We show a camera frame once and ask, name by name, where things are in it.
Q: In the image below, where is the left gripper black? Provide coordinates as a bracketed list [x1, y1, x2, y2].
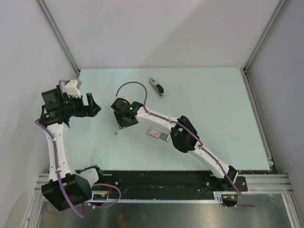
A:
[61, 92, 100, 117]

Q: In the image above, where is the beige black stapler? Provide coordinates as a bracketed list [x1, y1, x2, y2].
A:
[149, 78, 164, 98]

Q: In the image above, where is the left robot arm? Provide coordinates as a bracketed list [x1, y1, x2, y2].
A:
[35, 85, 105, 211]

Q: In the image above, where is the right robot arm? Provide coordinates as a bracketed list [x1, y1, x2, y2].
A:
[111, 97, 238, 190]

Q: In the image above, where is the red staple box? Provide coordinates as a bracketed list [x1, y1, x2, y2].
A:
[147, 128, 170, 142]

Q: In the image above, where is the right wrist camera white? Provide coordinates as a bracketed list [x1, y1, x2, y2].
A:
[115, 96, 130, 102]

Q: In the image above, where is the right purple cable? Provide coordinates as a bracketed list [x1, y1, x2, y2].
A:
[115, 81, 257, 209]

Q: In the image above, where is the purple cable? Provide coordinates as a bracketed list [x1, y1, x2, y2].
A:
[115, 81, 257, 209]
[34, 79, 122, 219]

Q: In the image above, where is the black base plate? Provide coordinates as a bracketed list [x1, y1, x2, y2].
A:
[93, 171, 248, 200]

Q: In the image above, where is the grey slotted cable duct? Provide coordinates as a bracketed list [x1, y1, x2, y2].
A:
[87, 191, 223, 206]

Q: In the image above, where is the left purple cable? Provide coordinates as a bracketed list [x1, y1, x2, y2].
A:
[34, 79, 122, 219]

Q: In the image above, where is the aluminium frame rail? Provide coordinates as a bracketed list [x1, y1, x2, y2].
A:
[34, 173, 293, 193]

